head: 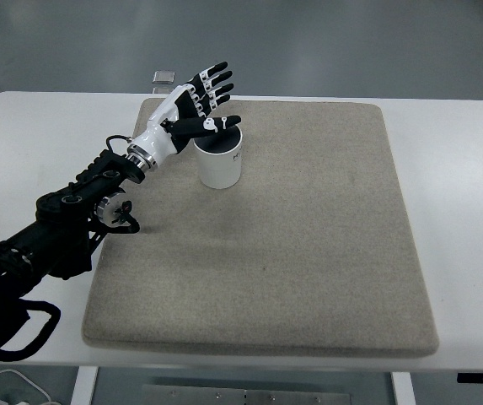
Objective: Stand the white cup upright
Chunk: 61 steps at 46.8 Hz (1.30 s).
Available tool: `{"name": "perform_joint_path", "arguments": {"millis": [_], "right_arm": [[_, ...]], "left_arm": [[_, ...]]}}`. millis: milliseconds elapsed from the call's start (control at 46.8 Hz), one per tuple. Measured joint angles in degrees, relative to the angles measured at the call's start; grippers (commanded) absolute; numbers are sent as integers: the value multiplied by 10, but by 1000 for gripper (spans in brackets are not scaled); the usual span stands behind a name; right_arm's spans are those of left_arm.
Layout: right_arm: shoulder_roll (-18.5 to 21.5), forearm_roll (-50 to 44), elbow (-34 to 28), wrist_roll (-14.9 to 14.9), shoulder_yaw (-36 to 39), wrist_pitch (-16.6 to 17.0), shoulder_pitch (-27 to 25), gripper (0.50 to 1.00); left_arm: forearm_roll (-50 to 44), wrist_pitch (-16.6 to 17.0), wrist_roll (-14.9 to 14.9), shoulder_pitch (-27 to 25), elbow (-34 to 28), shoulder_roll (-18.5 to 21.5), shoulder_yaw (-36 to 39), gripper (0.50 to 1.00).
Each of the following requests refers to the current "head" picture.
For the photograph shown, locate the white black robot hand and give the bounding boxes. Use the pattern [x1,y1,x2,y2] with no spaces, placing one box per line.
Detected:
[127,61,243,168]

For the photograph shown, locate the beige felt mat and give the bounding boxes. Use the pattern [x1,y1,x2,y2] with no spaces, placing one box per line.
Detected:
[81,97,440,360]

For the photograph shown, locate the white ribbed cup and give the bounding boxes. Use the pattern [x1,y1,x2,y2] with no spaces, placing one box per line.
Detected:
[192,125,244,190]

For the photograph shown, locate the small silver floor box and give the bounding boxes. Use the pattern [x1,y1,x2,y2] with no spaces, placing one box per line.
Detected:
[152,70,178,95]

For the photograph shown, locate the white cable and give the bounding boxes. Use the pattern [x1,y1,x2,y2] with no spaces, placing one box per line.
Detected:
[0,369,52,405]

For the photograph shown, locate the grey metal plate with screws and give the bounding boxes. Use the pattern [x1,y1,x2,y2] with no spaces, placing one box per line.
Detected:
[142,383,354,405]

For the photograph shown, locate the white table leg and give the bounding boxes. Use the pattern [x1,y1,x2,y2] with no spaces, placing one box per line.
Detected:
[70,365,99,405]
[391,371,415,405]

